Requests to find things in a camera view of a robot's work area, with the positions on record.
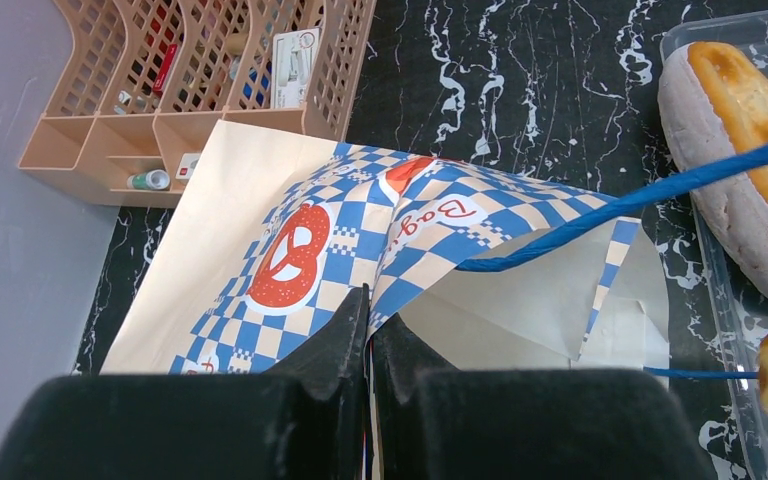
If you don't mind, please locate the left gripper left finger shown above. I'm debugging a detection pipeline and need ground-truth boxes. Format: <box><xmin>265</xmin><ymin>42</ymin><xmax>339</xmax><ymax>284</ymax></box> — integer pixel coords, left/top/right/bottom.
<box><xmin>0</xmin><ymin>286</ymin><xmax>370</xmax><ymax>479</ymax></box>

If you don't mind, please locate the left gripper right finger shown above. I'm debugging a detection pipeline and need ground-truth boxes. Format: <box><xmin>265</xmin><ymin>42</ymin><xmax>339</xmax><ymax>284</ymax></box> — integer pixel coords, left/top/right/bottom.
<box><xmin>371</xmin><ymin>318</ymin><xmax>715</xmax><ymax>479</ymax></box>

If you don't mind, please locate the blue checkered paper bag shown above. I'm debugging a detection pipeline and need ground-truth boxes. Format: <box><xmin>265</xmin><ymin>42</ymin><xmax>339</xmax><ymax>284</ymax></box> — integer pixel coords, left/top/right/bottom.
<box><xmin>99</xmin><ymin>119</ymin><xmax>768</xmax><ymax>383</ymax></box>

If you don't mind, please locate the fake long baguette roll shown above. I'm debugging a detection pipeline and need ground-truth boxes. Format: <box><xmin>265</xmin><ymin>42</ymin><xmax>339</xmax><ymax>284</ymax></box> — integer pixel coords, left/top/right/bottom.
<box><xmin>656</xmin><ymin>40</ymin><xmax>768</xmax><ymax>309</ymax></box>

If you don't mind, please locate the small white card box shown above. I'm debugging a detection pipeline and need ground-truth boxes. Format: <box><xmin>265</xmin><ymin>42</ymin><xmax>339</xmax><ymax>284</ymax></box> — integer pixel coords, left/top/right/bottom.
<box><xmin>175</xmin><ymin>152</ymin><xmax>201</xmax><ymax>183</ymax></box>

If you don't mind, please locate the green white glue tube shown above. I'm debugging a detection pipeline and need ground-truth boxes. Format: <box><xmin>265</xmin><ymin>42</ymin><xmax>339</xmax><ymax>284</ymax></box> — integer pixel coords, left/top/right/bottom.
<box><xmin>126</xmin><ymin>169</ymin><xmax>170</xmax><ymax>191</ymax></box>

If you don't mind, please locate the clear plastic tray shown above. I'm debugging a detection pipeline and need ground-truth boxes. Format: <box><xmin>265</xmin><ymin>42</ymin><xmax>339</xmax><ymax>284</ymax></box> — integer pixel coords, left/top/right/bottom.
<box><xmin>659</xmin><ymin>10</ymin><xmax>768</xmax><ymax>479</ymax></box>

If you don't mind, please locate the white stapler box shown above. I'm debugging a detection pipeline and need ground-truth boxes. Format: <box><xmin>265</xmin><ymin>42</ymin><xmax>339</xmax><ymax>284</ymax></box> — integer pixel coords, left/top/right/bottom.
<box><xmin>270</xmin><ymin>27</ymin><xmax>320</xmax><ymax>109</ymax></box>

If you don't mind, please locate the peach plastic file organizer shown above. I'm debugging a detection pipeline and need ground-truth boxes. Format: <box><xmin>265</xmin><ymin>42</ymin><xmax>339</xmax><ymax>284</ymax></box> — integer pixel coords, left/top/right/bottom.
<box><xmin>18</xmin><ymin>0</ymin><xmax>376</xmax><ymax>208</ymax></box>

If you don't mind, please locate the red small box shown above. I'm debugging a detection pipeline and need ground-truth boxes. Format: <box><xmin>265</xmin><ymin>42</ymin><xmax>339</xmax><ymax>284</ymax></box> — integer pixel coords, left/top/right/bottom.
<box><xmin>152</xmin><ymin>43</ymin><xmax>178</xmax><ymax>94</ymax></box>

